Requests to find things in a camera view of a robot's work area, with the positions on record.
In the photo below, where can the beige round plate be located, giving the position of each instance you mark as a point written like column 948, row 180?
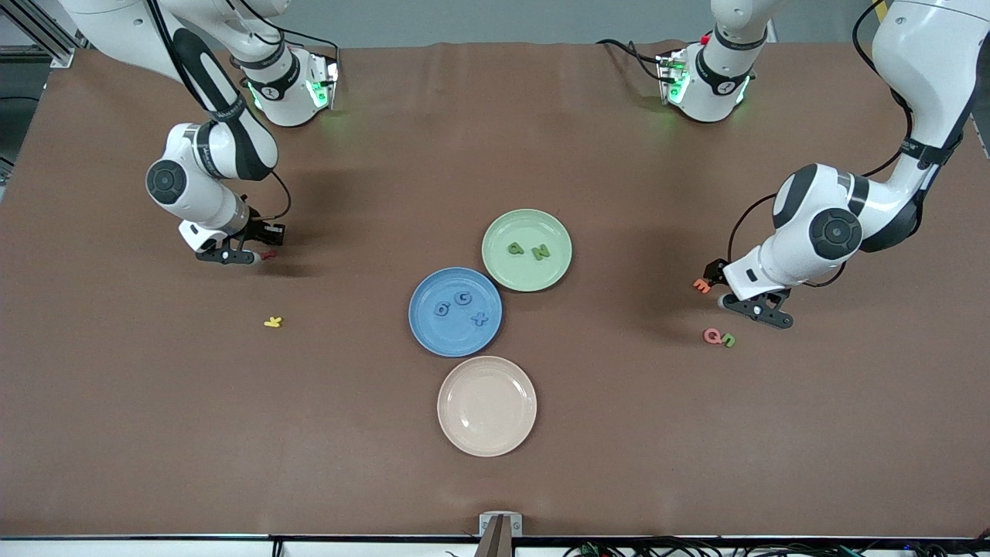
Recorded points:
column 486, row 406

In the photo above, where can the brown table cover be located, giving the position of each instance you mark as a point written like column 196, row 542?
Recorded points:
column 155, row 425

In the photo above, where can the blue letter G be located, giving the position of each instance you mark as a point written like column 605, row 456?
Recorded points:
column 457, row 299

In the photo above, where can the grey vertical post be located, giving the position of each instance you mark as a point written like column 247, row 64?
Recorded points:
column 495, row 545

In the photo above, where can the blue round plate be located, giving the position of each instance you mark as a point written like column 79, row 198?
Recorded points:
column 445, row 336

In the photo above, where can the orange letter E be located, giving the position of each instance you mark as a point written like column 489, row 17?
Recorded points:
column 701, row 288

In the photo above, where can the green letter N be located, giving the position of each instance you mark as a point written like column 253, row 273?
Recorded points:
column 540, row 251

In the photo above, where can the white table edge rail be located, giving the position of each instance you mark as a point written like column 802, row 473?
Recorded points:
column 155, row 549

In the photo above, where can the grey mounting bracket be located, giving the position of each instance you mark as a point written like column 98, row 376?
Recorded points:
column 486, row 524

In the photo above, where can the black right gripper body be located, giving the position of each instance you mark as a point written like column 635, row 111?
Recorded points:
column 259, row 230

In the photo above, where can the green lowercase letter q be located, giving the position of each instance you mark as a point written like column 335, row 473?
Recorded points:
column 520, row 249

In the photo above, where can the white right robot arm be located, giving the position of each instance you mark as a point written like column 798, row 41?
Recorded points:
column 193, row 186

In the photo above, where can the silver aluminium frame profile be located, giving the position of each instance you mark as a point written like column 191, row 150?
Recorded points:
column 39, row 39

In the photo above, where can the pink letter Q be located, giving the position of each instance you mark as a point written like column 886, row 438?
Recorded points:
column 707, row 337

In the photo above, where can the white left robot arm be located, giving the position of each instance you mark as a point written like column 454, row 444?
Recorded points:
column 920, row 62

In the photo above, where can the green round plate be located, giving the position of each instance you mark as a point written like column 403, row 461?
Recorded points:
column 534, row 275

